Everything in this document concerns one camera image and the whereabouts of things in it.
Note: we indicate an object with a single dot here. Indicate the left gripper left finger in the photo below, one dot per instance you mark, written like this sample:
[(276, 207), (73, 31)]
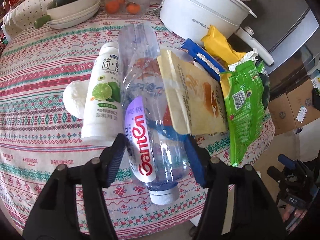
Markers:
[(54, 215)]

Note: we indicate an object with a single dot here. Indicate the grey refrigerator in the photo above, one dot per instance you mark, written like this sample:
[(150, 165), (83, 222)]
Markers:
[(287, 29)]

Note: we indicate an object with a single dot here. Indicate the crumpled white paper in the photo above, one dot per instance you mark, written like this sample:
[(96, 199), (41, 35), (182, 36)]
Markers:
[(249, 56)]

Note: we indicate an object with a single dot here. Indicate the beige orange snack bag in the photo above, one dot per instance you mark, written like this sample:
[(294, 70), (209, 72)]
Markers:
[(195, 99)]

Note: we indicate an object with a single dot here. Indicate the white stacked plates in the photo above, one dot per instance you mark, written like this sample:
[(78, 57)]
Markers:
[(75, 19)]

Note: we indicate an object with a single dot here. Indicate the small green pepper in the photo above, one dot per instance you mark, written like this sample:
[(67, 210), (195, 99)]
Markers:
[(41, 21)]

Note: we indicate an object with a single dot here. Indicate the green snack bag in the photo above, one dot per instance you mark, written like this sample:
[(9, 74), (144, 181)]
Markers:
[(246, 92)]

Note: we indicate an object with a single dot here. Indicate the white electric cooking pot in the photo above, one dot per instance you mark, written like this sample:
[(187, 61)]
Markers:
[(192, 19)]

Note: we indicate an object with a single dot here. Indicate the white lime yogurt bottle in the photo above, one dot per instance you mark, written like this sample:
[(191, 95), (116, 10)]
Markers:
[(103, 113)]

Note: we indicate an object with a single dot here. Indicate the clear Ganten water bottle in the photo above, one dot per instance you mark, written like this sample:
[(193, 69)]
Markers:
[(156, 151)]

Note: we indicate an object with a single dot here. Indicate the white bowl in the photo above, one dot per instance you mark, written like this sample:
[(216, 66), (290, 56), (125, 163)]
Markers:
[(68, 9)]

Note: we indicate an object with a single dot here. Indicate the yellow snack wrapper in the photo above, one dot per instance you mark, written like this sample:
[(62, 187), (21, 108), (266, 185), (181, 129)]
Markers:
[(217, 45)]

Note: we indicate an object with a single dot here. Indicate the blue cardboard box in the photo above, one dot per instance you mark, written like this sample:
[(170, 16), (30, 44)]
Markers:
[(211, 65)]

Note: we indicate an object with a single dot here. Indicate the white tissue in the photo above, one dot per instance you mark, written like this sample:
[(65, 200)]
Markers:
[(74, 98)]

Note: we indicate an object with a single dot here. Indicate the floral cloth bundle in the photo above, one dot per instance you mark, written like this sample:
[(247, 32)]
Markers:
[(23, 16)]

